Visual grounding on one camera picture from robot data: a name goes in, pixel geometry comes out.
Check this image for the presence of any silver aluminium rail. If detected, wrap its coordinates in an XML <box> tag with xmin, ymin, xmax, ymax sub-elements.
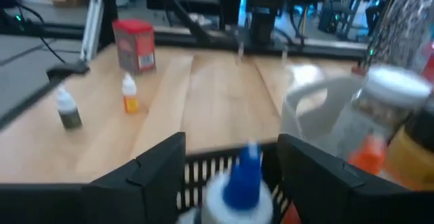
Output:
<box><xmin>80</xmin><ymin>0</ymin><xmax>104</xmax><ymax>62</ymax></box>

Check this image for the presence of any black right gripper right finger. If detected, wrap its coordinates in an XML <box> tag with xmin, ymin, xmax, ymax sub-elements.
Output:
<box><xmin>277</xmin><ymin>134</ymin><xmax>411</xmax><ymax>224</ymax></box>

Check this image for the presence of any black frame clamp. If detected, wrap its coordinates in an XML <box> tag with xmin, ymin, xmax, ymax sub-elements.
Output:
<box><xmin>45</xmin><ymin>60</ymin><xmax>92</xmax><ymax>82</ymax></box>

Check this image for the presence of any red Froot Loops cereal box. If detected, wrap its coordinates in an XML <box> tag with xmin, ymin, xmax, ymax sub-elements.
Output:
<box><xmin>420</xmin><ymin>42</ymin><xmax>434</xmax><ymax>84</ymax></box>

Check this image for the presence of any small white-cap orange bottle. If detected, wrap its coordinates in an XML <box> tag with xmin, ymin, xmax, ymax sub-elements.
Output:
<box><xmin>121</xmin><ymin>73</ymin><xmax>140</xmax><ymax>115</ymax></box>

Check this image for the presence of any small white-cap dark bottle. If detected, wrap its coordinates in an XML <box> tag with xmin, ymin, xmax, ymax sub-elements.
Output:
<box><xmin>54</xmin><ymin>85</ymin><xmax>84</xmax><ymax>130</ymax></box>

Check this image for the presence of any black mesh basket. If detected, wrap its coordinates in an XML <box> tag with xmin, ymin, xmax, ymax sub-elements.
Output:
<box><xmin>176</xmin><ymin>142</ymin><xmax>292</xmax><ymax>224</ymax></box>

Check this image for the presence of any blue food colouring bottle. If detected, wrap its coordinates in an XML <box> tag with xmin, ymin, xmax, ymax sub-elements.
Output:
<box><xmin>176</xmin><ymin>141</ymin><xmax>274</xmax><ymax>224</ymax></box>

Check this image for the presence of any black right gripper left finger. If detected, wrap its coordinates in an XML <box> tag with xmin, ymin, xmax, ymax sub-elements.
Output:
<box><xmin>84</xmin><ymin>132</ymin><xmax>186</xmax><ymax>224</ymax></box>

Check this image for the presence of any red block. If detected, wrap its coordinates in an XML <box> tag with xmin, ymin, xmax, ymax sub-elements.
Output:
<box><xmin>111</xmin><ymin>18</ymin><xmax>157</xmax><ymax>75</ymax></box>

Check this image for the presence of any steel box grater red handle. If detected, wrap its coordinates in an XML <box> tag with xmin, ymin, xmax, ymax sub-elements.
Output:
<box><xmin>368</xmin><ymin>0</ymin><xmax>434</xmax><ymax>71</ymax></box>

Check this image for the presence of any white-lid spice jar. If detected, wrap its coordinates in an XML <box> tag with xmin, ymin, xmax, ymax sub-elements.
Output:
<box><xmin>334</xmin><ymin>64</ymin><xmax>433</xmax><ymax>160</ymax></box>

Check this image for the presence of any grey plastic bin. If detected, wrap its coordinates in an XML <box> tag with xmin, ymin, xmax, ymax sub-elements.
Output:
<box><xmin>280</xmin><ymin>64</ymin><xmax>374</xmax><ymax>157</ymax></box>

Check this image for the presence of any black-lid orange spice jar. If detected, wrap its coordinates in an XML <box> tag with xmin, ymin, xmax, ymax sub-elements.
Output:
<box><xmin>382</xmin><ymin>108</ymin><xmax>434</xmax><ymax>193</ymax></box>

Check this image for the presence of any black aluminium table frame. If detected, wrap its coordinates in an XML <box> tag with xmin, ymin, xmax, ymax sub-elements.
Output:
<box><xmin>0</xmin><ymin>0</ymin><xmax>369</xmax><ymax>130</ymax></box>

